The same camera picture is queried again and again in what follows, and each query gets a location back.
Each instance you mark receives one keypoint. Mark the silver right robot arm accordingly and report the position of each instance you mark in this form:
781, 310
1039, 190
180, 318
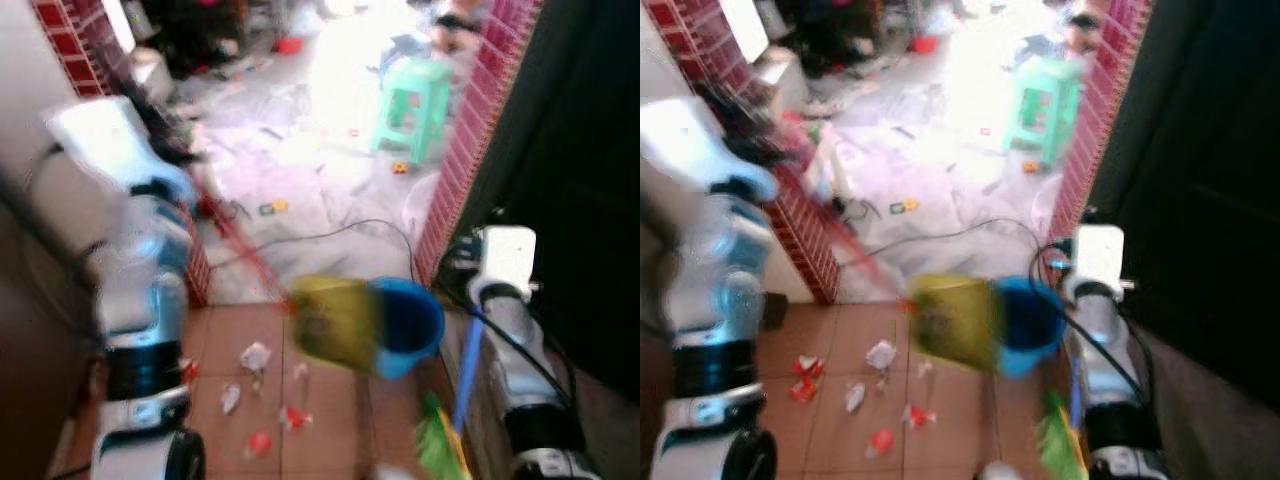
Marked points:
1110, 370
525, 370

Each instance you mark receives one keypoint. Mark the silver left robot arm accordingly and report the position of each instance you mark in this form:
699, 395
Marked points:
145, 300
715, 300

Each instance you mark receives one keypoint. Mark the blue plastic bucket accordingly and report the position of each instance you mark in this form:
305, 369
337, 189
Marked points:
410, 325
1030, 325

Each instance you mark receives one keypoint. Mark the yellow and green toy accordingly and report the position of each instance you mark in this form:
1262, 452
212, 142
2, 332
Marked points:
274, 207
904, 205

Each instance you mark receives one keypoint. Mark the red bowl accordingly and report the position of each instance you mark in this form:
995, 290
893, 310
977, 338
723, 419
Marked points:
925, 44
290, 45

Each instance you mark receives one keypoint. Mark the green plastic stool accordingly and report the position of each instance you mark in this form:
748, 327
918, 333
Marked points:
1045, 100
412, 100

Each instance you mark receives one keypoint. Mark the large crumpled white paper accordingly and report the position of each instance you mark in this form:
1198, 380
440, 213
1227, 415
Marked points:
255, 356
881, 354

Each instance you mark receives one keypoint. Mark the red and white wrapper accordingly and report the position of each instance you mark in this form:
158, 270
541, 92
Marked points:
294, 417
918, 417

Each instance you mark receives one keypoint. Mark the crouching person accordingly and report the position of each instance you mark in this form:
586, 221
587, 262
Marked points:
1088, 25
458, 25

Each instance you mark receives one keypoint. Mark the small crumpled white paper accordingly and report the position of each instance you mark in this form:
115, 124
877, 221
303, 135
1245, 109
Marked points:
855, 398
230, 399

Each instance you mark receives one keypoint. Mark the red torn packet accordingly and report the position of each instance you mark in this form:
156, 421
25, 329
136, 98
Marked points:
188, 370
807, 366

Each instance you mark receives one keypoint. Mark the red crumpled wrapper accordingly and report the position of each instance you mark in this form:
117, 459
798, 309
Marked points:
259, 445
881, 443

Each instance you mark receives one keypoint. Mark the red flat packet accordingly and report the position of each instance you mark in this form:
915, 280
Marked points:
802, 390

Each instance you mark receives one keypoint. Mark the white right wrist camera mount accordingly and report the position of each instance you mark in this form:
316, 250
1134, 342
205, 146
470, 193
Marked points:
508, 255
1100, 255

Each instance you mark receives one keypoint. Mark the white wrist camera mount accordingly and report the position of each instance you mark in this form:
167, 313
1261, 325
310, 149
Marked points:
1100, 255
110, 140
690, 140
508, 255

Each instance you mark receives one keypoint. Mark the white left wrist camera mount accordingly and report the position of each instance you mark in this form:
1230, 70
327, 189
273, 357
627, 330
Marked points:
110, 140
690, 140

